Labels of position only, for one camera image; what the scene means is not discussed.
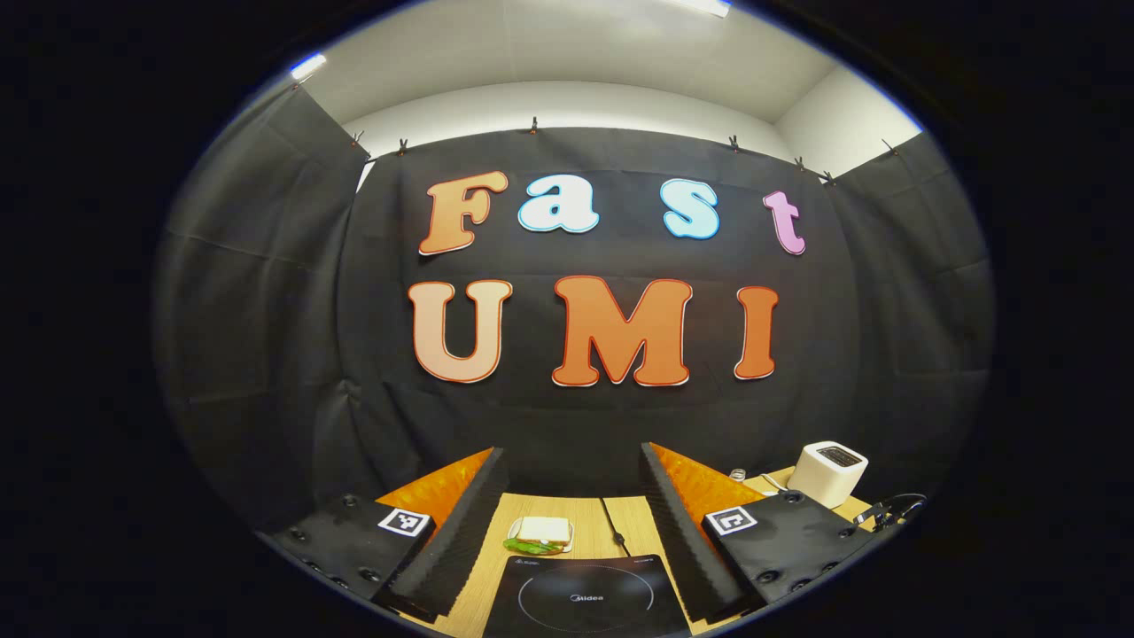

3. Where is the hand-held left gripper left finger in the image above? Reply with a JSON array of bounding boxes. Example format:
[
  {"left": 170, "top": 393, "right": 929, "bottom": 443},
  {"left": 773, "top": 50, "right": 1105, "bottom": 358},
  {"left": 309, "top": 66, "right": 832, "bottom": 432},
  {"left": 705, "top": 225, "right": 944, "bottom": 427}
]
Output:
[{"left": 257, "top": 446, "right": 512, "bottom": 624}]

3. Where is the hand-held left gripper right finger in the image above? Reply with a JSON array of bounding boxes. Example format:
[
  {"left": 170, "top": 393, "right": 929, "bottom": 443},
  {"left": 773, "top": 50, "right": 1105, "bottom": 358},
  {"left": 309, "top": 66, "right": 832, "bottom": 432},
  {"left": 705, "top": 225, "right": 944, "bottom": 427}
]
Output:
[{"left": 640, "top": 441, "right": 887, "bottom": 626}]

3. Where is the black induction cooktop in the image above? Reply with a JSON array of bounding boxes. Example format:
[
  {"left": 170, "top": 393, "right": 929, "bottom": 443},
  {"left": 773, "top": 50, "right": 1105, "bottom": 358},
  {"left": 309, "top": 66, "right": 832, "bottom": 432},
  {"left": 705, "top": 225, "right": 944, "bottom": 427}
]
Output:
[{"left": 481, "top": 554, "right": 692, "bottom": 638}]

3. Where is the white toaster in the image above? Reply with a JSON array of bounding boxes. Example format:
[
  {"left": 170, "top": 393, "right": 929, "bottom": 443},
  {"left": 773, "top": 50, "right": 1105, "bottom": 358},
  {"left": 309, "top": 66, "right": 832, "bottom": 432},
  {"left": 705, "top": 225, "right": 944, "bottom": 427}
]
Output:
[{"left": 787, "top": 440, "right": 870, "bottom": 510}]

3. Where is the sandwich with lettuce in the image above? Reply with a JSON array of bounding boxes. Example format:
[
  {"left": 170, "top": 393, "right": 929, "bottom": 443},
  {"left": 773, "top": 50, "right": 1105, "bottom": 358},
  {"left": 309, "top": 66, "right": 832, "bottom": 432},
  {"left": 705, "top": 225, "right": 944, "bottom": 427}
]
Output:
[{"left": 503, "top": 517, "right": 572, "bottom": 556}]

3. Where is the black backdrop cloth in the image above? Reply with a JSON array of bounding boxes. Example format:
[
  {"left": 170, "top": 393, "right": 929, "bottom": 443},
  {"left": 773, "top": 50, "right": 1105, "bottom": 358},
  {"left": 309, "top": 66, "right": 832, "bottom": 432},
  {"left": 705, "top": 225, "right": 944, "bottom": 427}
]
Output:
[{"left": 152, "top": 84, "right": 998, "bottom": 533}]

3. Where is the row of black cloth clips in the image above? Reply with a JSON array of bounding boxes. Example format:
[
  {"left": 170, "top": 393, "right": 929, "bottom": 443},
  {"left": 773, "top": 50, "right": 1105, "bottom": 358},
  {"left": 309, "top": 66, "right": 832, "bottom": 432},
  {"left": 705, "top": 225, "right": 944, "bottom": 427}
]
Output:
[{"left": 291, "top": 78, "right": 900, "bottom": 187}]

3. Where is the black power cable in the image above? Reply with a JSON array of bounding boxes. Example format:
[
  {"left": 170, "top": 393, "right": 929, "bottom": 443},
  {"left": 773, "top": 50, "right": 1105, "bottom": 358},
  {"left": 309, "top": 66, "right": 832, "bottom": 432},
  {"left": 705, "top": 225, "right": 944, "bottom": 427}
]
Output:
[{"left": 600, "top": 496, "right": 632, "bottom": 559}]

